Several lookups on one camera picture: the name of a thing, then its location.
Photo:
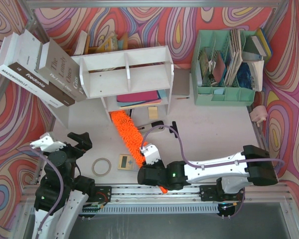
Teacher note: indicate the yellow sticky note pad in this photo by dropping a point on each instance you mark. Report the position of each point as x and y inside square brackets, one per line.
[153, 113]

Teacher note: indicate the yellow grey calculator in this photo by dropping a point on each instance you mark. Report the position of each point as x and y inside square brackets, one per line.
[127, 163]

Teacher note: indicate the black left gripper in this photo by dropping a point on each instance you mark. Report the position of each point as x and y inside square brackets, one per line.
[73, 147]

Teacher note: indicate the white wooden bookshelf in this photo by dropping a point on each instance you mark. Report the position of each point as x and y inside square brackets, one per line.
[104, 76]

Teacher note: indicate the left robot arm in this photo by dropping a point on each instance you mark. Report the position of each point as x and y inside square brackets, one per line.
[60, 196]

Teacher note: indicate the black T-shaped clip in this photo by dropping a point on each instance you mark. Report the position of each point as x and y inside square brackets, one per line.
[173, 129]

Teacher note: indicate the pink piggy figurine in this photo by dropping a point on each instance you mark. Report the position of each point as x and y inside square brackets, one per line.
[258, 114]

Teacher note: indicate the large white brown book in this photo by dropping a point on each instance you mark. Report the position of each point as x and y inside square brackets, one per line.
[19, 58]

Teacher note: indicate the mint green desk organizer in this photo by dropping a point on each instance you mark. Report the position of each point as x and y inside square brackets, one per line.
[216, 60]

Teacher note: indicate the grey notebook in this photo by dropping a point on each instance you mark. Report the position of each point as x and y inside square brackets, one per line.
[181, 82]

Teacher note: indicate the grey black stapler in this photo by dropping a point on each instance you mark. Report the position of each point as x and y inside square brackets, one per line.
[145, 128]

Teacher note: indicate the grey Lonely Ones book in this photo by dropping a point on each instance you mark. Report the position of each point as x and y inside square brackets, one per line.
[60, 69]

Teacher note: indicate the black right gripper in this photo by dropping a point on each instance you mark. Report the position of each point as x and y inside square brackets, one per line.
[146, 176]

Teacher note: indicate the books in organizer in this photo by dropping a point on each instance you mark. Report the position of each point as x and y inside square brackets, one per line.
[255, 55]

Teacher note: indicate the orange chenille duster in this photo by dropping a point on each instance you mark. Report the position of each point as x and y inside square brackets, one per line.
[130, 135]

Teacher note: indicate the roll of tape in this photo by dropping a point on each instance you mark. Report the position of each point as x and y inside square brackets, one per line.
[101, 167]

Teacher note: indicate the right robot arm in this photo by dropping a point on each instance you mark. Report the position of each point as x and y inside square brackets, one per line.
[252, 166]

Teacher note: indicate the books behind shelf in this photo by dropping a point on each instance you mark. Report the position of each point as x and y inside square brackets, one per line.
[83, 46]

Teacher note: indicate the stack of coloured paper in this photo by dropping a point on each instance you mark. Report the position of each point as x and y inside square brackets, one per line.
[142, 98]

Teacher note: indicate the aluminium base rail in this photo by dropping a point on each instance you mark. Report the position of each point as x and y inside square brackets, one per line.
[140, 199]

